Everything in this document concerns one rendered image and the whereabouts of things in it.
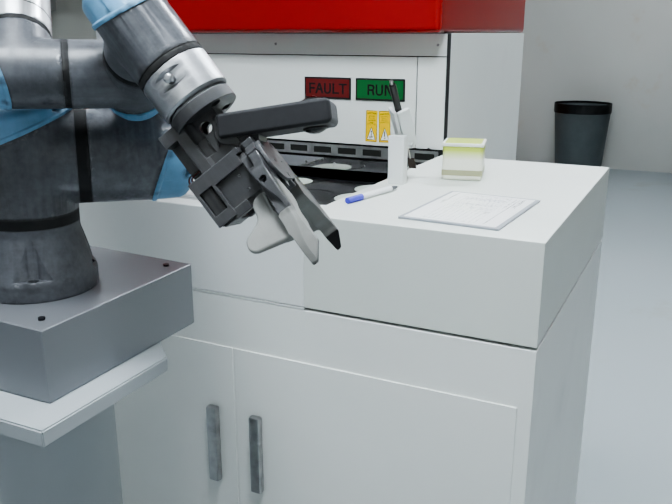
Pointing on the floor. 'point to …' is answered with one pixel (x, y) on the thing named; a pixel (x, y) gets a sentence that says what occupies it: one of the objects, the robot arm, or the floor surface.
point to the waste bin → (581, 131)
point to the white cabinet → (357, 410)
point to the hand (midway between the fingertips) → (335, 252)
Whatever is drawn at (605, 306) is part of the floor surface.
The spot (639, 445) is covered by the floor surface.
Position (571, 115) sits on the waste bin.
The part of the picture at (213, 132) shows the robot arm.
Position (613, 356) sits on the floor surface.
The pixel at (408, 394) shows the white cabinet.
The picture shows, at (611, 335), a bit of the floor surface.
